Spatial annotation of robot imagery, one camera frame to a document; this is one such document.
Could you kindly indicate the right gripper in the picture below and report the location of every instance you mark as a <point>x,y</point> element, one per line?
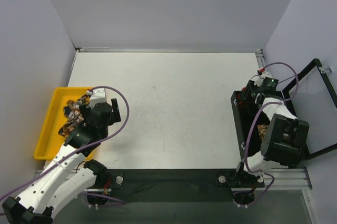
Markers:
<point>249,93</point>

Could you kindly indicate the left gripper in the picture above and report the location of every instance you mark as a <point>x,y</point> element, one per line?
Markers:
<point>85,110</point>

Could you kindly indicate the orange navy striped tie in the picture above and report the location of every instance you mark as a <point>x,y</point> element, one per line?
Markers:
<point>241,103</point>

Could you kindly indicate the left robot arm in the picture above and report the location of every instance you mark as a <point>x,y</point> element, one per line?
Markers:
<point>45,197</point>

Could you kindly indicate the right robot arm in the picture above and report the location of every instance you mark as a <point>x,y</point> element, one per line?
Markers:
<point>262,168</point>

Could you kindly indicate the black tie storage box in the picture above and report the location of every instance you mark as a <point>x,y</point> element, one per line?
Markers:
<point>284,141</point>

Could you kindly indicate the brown floral rolled tie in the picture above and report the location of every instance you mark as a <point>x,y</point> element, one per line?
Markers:
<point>262,130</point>

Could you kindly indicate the brown floral tie in tray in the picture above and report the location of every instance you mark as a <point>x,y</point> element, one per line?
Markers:
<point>73,114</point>

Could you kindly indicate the black framed glass box lid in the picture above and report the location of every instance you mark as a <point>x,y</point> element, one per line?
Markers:
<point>315,102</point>

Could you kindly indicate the yellow plastic tray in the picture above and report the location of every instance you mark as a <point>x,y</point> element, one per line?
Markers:
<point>49,141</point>

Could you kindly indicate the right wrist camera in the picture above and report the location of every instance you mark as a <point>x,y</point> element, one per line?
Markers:
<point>266,81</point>

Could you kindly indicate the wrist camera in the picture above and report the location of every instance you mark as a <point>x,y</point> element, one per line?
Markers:
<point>96,96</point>
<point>266,81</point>

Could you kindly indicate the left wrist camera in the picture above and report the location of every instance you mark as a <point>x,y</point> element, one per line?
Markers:
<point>96,96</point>

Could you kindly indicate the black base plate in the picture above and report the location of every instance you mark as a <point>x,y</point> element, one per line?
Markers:
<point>175,185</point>

